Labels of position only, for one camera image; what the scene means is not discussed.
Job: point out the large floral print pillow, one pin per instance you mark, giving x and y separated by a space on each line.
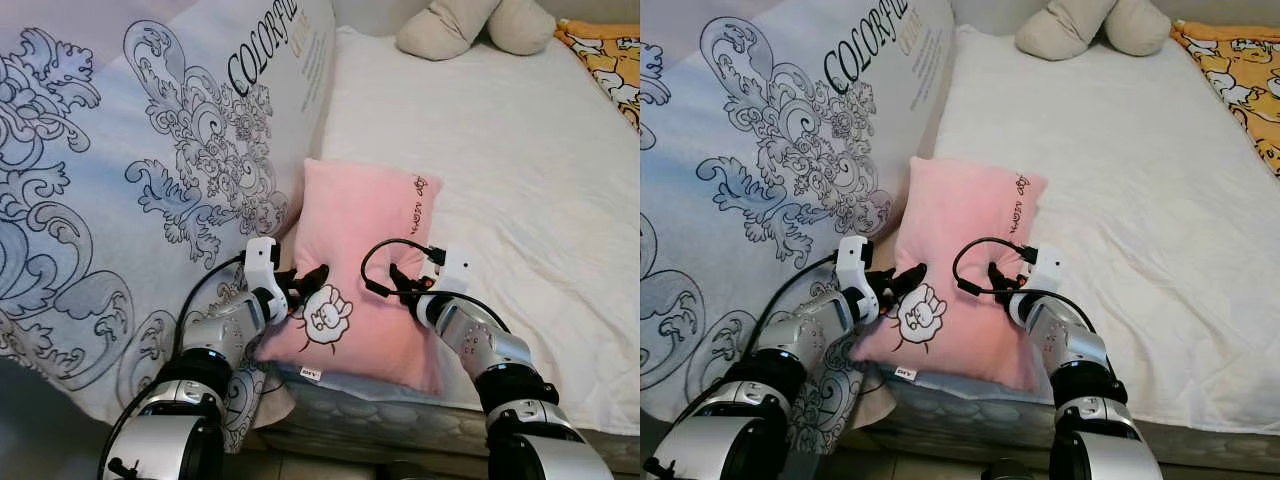
760 130
120 150

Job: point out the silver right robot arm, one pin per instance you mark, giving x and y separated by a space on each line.
480 340
1075 340

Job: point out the beige plush toy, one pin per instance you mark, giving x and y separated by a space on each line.
1070 30
450 30

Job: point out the pink plush pillow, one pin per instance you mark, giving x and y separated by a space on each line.
360 220
960 215

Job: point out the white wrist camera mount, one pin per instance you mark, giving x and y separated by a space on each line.
1048 270
260 262
452 272
855 262

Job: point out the yellow cartoon print blanket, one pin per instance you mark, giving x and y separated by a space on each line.
610 60
1240 80

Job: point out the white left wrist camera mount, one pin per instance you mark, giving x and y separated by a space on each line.
855 262
260 262

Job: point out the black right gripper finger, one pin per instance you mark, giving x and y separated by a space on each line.
399 277
998 276

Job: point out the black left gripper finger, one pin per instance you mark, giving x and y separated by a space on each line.
313 279
906 280

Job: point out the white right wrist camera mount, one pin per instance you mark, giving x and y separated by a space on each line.
1048 270
452 272

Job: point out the white quilted bed sheet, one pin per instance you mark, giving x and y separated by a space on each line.
1120 180
500 180

